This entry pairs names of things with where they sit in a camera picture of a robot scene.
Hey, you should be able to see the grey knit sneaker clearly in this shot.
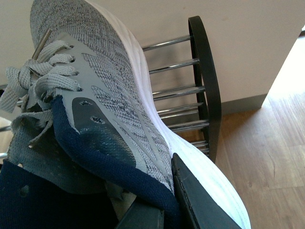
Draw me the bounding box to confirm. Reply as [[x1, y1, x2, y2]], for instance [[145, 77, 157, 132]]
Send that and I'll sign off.
[[0, 0, 251, 229]]

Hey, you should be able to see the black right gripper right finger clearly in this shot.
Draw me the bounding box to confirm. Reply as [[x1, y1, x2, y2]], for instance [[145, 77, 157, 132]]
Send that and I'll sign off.
[[172, 153, 240, 229]]

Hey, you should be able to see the black metal shoe rack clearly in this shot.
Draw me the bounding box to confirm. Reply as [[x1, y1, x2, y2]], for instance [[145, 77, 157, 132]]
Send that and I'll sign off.
[[138, 16, 222, 162]]

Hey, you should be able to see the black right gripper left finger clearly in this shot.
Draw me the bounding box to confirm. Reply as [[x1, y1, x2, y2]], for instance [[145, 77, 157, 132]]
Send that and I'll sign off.
[[115, 200, 164, 229]]

